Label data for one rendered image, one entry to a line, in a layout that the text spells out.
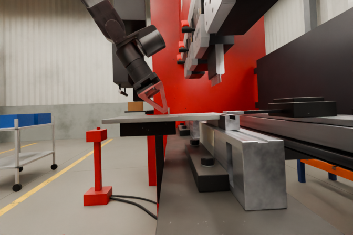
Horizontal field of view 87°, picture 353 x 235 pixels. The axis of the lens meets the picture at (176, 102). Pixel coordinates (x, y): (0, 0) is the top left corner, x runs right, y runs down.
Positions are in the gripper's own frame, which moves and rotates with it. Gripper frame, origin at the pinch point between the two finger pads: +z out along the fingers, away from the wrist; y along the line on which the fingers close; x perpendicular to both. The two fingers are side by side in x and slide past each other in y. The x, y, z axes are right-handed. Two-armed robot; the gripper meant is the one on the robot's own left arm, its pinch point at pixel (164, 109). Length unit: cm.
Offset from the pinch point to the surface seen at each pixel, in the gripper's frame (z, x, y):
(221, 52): -4.4, -19.9, -4.7
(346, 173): 148, -110, 125
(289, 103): 15.6, -27.5, -4.8
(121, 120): -3.1, 8.9, -8.9
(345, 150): 26.5, -26.7, -14.1
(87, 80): -247, 210, 661
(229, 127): 10.3, -9.9, -12.4
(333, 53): 17, -65, 18
